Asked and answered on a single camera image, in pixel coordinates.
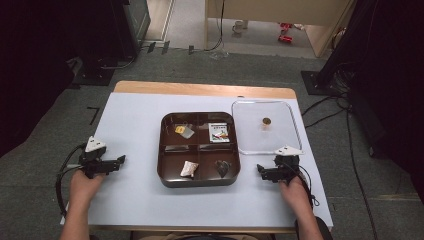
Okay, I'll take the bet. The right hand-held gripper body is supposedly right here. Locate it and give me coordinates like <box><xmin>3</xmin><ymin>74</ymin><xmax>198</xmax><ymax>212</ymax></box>
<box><xmin>272</xmin><ymin>145</ymin><xmax>305</xmax><ymax>185</ymax></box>

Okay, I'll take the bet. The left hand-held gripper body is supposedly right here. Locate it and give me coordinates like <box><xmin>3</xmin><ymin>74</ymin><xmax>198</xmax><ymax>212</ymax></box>
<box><xmin>78</xmin><ymin>135</ymin><xmax>111</xmax><ymax>180</ymax></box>

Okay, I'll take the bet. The person's left hand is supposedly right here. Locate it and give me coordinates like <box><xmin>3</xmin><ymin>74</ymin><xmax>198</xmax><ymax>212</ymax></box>
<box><xmin>68</xmin><ymin>169</ymin><xmax>106</xmax><ymax>210</ymax></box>

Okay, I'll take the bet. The person's right hand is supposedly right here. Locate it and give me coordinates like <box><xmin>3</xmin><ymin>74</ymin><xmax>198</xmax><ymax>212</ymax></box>
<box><xmin>279</xmin><ymin>174</ymin><xmax>314</xmax><ymax>215</ymax></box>

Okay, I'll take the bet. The white table mat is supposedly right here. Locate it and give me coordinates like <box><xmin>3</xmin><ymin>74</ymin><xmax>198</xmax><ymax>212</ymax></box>
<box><xmin>59</xmin><ymin>91</ymin><xmax>334</xmax><ymax>229</ymax></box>

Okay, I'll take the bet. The transparent lid with gold knob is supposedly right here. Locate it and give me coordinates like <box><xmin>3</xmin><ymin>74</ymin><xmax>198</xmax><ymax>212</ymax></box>
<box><xmin>230</xmin><ymin>99</ymin><xmax>304</xmax><ymax>156</ymax></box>

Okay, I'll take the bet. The dark folded packet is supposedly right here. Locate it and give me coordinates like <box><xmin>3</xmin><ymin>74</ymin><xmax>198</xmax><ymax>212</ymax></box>
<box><xmin>214</xmin><ymin>159</ymin><xmax>232</xmax><ymax>178</ymax></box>

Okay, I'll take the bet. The white colourful printed packet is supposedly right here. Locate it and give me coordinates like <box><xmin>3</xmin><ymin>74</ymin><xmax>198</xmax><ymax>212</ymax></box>
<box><xmin>208</xmin><ymin>122</ymin><xmax>231</xmax><ymax>144</ymax></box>

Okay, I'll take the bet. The dark brown divided tray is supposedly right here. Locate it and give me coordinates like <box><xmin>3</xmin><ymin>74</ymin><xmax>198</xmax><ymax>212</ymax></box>
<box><xmin>156</xmin><ymin>111</ymin><xmax>242</xmax><ymax>189</ymax></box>

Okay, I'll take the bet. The crumpled silver packet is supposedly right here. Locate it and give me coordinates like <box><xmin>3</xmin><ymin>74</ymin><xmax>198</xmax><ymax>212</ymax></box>
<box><xmin>179</xmin><ymin>160</ymin><xmax>200</xmax><ymax>179</ymax></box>

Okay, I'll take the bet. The black stand base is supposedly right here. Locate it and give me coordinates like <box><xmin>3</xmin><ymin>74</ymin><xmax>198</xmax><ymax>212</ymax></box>
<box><xmin>300</xmin><ymin>69</ymin><xmax>344</xmax><ymax>97</ymax></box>
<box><xmin>70</xmin><ymin>56</ymin><xmax>118</xmax><ymax>87</ymax></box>

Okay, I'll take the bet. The wooden table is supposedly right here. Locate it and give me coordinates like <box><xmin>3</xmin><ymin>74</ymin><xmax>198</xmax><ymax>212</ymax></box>
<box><xmin>89</xmin><ymin>80</ymin><xmax>298</xmax><ymax>234</ymax></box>

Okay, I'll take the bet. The dark curtain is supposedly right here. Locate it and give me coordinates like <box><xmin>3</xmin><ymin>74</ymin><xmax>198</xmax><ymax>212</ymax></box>
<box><xmin>326</xmin><ymin>0</ymin><xmax>424</xmax><ymax>204</ymax></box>
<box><xmin>0</xmin><ymin>0</ymin><xmax>124</xmax><ymax>158</ymax></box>

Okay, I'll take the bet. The clear plastic bag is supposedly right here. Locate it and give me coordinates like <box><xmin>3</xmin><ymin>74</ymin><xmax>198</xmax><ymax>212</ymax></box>
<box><xmin>209</xmin><ymin>48</ymin><xmax>230</xmax><ymax>61</ymax></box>

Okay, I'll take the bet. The black cabinet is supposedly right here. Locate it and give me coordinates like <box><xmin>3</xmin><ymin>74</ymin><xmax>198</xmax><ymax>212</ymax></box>
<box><xmin>83</xmin><ymin>0</ymin><xmax>152</xmax><ymax>61</ymax></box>

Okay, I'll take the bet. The white cup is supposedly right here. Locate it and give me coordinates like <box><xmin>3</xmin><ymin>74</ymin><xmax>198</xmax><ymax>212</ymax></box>
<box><xmin>231</xmin><ymin>19</ymin><xmax>249</xmax><ymax>35</ymax></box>

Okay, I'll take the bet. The light wooden desk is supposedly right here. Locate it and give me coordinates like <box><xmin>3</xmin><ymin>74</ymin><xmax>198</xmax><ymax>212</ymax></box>
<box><xmin>203</xmin><ymin>0</ymin><xmax>355</xmax><ymax>58</ymax></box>

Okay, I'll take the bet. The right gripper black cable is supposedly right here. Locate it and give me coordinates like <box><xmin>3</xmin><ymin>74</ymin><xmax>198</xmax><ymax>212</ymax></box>
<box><xmin>289</xmin><ymin>162</ymin><xmax>320</xmax><ymax>208</ymax></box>

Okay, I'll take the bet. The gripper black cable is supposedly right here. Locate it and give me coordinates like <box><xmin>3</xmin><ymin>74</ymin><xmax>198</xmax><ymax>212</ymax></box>
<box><xmin>54</xmin><ymin>143</ymin><xmax>88</xmax><ymax>218</ymax></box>
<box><xmin>289</xmin><ymin>162</ymin><xmax>320</xmax><ymax>208</ymax></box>

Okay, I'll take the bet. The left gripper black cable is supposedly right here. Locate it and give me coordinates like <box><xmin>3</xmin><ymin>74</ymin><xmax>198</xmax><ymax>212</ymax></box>
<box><xmin>54</xmin><ymin>143</ymin><xmax>88</xmax><ymax>218</ymax></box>

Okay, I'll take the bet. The black floor cable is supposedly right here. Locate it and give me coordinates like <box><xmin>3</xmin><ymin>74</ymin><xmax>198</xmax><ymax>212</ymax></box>
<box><xmin>301</xmin><ymin>93</ymin><xmax>351</xmax><ymax>130</ymax></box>
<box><xmin>345</xmin><ymin>106</ymin><xmax>379</xmax><ymax>240</ymax></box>

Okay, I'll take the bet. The hanging black cable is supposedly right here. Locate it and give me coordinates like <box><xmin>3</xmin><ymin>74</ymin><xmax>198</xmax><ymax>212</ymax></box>
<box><xmin>203</xmin><ymin>0</ymin><xmax>226</xmax><ymax>53</ymax></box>

